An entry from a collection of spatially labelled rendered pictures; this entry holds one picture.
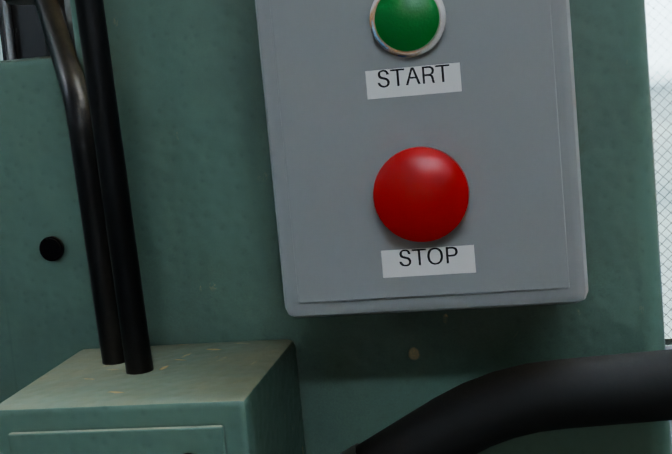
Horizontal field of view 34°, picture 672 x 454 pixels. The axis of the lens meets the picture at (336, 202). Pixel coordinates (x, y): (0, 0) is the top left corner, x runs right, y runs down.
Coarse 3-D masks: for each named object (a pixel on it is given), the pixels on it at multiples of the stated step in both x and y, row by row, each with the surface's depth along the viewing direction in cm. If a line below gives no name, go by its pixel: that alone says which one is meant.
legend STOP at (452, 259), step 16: (384, 256) 35; (400, 256) 35; (416, 256) 35; (432, 256) 35; (448, 256) 35; (464, 256) 35; (384, 272) 35; (400, 272) 35; (416, 272) 35; (432, 272) 35; (448, 272) 35; (464, 272) 35
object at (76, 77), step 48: (48, 0) 47; (96, 0) 38; (48, 48) 44; (96, 48) 38; (96, 96) 38; (96, 144) 38; (96, 192) 40; (96, 240) 40; (96, 288) 41; (144, 336) 39
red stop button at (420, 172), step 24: (384, 168) 34; (408, 168) 34; (432, 168) 34; (456, 168) 34; (384, 192) 34; (408, 192) 34; (432, 192) 34; (456, 192) 34; (384, 216) 34; (408, 216) 34; (432, 216) 34; (456, 216) 34; (432, 240) 34
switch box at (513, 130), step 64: (256, 0) 35; (320, 0) 34; (448, 0) 34; (512, 0) 34; (320, 64) 35; (384, 64) 34; (512, 64) 34; (320, 128) 35; (384, 128) 35; (448, 128) 34; (512, 128) 34; (576, 128) 34; (320, 192) 35; (512, 192) 34; (576, 192) 34; (320, 256) 36; (512, 256) 34; (576, 256) 34
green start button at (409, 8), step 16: (384, 0) 34; (400, 0) 33; (416, 0) 33; (432, 0) 33; (384, 16) 34; (400, 16) 33; (416, 16) 33; (432, 16) 33; (384, 32) 34; (400, 32) 34; (416, 32) 33; (432, 32) 34; (384, 48) 34; (400, 48) 34; (416, 48) 34
